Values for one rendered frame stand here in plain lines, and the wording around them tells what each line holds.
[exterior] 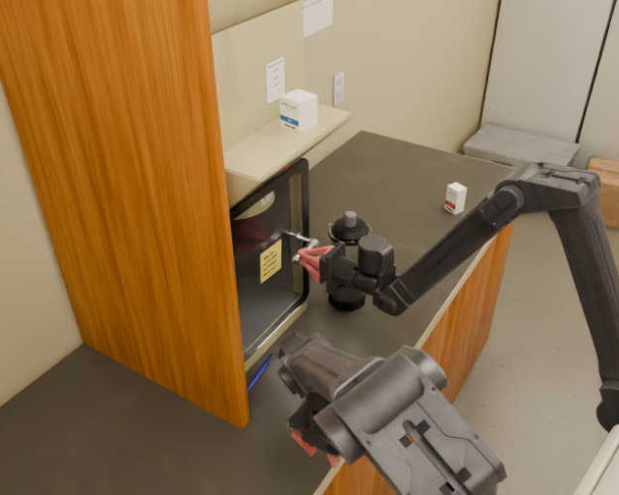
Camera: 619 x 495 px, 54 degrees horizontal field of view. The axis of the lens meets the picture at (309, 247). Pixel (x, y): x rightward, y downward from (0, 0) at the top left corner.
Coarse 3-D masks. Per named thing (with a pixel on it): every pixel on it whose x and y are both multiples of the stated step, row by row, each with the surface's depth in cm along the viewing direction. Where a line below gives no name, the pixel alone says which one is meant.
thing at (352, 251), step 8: (368, 224) 150; (328, 232) 148; (368, 232) 148; (344, 240) 145; (352, 240) 145; (352, 248) 147; (352, 256) 148; (336, 288) 155; (344, 288) 154; (336, 296) 157; (344, 296) 156; (352, 296) 155; (360, 296) 157
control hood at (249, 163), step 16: (320, 112) 121; (336, 112) 121; (272, 128) 115; (320, 128) 115; (336, 128) 118; (240, 144) 110; (256, 144) 110; (272, 144) 110; (288, 144) 109; (304, 144) 109; (224, 160) 105; (240, 160) 105; (256, 160) 105; (272, 160) 105; (288, 160) 106; (240, 176) 101; (256, 176) 100; (240, 192) 103
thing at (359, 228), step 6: (348, 216) 145; (354, 216) 146; (336, 222) 149; (342, 222) 149; (348, 222) 146; (354, 222) 146; (360, 222) 149; (336, 228) 147; (342, 228) 147; (348, 228) 147; (354, 228) 147; (360, 228) 147; (366, 228) 148; (336, 234) 146; (342, 234) 146; (348, 234) 145; (354, 234) 145; (360, 234) 146
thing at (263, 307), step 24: (288, 168) 127; (264, 192) 122; (288, 192) 130; (240, 216) 117; (264, 216) 124; (288, 216) 133; (240, 240) 119; (264, 240) 127; (288, 240) 136; (240, 264) 122; (288, 264) 140; (240, 288) 125; (264, 288) 134; (288, 288) 143; (240, 312) 128; (264, 312) 137; (288, 312) 148; (264, 336) 141
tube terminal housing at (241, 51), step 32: (224, 32) 99; (256, 32) 106; (288, 32) 114; (224, 64) 101; (256, 64) 108; (288, 64) 117; (224, 96) 104; (256, 96) 112; (224, 128) 106; (256, 128) 115; (288, 320) 152; (256, 352) 143
